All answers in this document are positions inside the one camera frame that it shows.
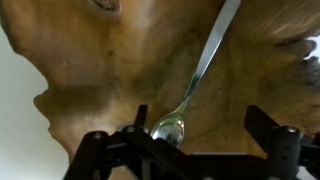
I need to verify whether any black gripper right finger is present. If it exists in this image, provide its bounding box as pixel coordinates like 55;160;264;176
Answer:
243;104;320;180

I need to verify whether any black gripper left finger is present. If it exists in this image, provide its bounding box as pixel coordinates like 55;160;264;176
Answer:
62;104;174;180

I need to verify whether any silver metal spoon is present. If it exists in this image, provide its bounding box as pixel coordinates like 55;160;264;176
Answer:
149;0;242;150

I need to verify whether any wooden slab board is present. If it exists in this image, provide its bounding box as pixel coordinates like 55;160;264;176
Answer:
0;0;320;180

